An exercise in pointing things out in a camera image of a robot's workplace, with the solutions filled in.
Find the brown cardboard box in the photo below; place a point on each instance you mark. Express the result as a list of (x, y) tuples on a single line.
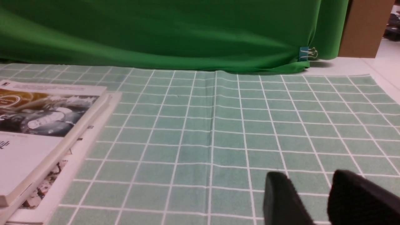
[(364, 27)]

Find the green backdrop cloth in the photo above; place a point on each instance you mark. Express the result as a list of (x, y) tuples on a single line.
[(236, 36)]

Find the top white textbook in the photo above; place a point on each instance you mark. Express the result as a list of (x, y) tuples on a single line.
[(20, 100)]

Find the green checkered tablecloth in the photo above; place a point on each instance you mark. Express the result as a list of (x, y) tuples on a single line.
[(194, 148)]

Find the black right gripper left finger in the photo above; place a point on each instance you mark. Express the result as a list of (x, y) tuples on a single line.
[(282, 204)]

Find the bottom thin white book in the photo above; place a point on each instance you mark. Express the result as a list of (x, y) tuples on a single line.
[(40, 205)]

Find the blue binder clip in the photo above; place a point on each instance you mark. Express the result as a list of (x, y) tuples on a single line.
[(306, 53)]

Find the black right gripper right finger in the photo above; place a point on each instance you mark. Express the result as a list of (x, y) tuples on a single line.
[(354, 200)]

